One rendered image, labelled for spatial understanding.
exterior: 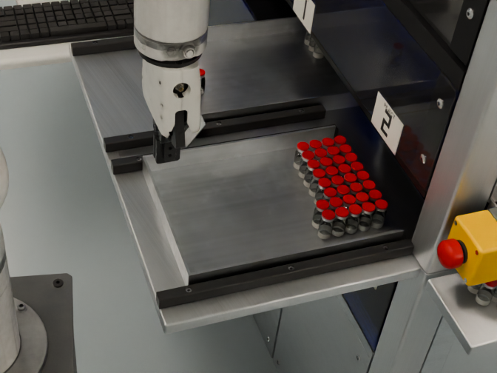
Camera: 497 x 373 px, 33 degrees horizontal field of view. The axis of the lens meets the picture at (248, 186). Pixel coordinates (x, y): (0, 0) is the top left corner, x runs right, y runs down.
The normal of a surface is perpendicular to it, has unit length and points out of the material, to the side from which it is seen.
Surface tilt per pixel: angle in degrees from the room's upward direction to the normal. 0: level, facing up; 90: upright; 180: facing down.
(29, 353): 0
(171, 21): 90
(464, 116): 90
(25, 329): 0
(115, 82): 0
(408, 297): 90
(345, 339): 90
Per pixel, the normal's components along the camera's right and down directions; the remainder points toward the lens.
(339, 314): -0.94, 0.17
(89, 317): 0.09, -0.72
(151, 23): -0.47, 0.57
